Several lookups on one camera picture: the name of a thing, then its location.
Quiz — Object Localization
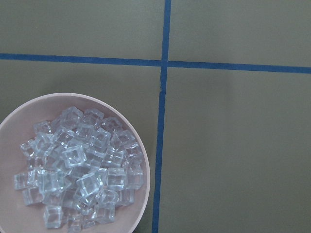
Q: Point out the pink bowl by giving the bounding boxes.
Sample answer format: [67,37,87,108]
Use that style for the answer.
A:
[0,93,150,233]

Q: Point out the clear ice cube pile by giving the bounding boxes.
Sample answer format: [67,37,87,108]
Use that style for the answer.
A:
[14,107,144,233]

